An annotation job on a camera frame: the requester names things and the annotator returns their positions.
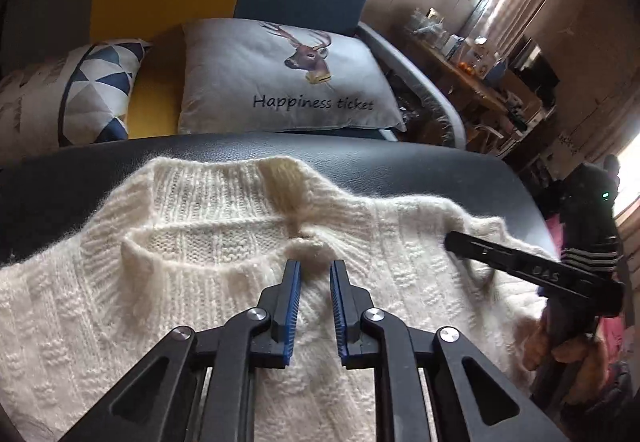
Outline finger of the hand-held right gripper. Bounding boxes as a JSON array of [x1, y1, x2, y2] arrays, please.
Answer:
[[444, 230, 581, 303]]

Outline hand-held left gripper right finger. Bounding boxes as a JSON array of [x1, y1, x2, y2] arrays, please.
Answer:
[[329, 259, 571, 442]]

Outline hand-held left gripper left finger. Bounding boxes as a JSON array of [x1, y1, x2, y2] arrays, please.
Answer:
[[60, 259, 303, 442]]

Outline white knit sweater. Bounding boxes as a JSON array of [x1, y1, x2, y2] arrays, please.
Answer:
[[0, 154, 561, 442]]

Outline person's right forearm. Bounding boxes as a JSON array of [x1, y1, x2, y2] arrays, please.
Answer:
[[577, 352, 616, 405]]

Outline person's right hand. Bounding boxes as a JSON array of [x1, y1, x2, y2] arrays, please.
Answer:
[[525, 317, 606, 367]]

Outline side window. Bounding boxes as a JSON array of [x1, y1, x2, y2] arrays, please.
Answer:
[[612, 142, 640, 223]]

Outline white folding stool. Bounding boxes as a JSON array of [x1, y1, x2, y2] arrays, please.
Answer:
[[472, 123, 517, 155]]

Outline wooden side table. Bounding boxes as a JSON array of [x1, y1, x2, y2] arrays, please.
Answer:
[[400, 29, 543, 123]]

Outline black television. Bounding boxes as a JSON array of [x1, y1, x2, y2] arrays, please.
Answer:
[[510, 39, 561, 90]]

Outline grey deer print pillow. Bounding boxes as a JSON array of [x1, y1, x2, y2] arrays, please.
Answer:
[[177, 18, 407, 135]]

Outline triangle pattern pillow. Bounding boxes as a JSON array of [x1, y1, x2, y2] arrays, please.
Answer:
[[0, 39, 153, 150]]

